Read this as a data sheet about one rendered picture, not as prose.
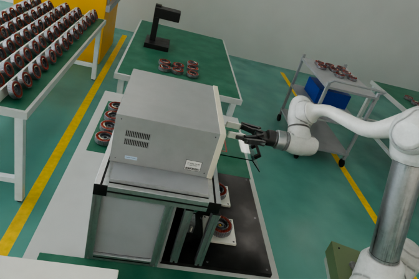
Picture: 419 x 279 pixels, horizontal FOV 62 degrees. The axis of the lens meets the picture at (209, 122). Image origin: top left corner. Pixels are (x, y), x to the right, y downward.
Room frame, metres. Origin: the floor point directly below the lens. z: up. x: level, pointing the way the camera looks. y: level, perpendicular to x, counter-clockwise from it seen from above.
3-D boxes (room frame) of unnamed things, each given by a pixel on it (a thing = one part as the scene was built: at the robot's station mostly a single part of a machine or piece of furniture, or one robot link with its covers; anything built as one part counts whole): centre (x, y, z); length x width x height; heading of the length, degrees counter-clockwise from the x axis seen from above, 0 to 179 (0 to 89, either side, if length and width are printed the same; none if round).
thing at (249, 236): (1.32, -0.14, 0.76); 0.64 x 0.47 x 0.02; 11
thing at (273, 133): (1.43, -0.26, 1.18); 0.09 x 0.08 x 0.07; 101
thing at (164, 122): (1.28, 0.16, 1.22); 0.44 x 0.39 x 0.20; 11
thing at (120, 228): (0.93, 0.17, 0.91); 0.28 x 0.03 x 0.32; 101
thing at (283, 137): (1.45, -0.34, 1.18); 0.09 x 0.06 x 0.09; 11
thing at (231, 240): (1.21, -0.18, 0.78); 0.15 x 0.15 x 0.01; 11
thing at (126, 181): (1.26, 0.16, 1.09); 0.68 x 0.44 x 0.05; 11
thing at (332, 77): (3.91, -1.23, 0.51); 1.01 x 0.60 x 1.01; 11
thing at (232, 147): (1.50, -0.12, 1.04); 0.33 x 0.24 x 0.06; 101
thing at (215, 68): (3.62, 0.49, 0.38); 1.85 x 1.10 x 0.75; 11
